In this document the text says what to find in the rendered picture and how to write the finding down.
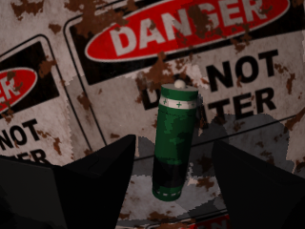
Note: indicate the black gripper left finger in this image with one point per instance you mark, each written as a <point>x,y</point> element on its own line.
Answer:
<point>85,194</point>

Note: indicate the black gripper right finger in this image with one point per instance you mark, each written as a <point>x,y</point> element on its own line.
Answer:
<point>257,194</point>

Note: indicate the dark green battery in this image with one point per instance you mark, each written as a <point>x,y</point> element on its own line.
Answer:
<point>174,131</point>

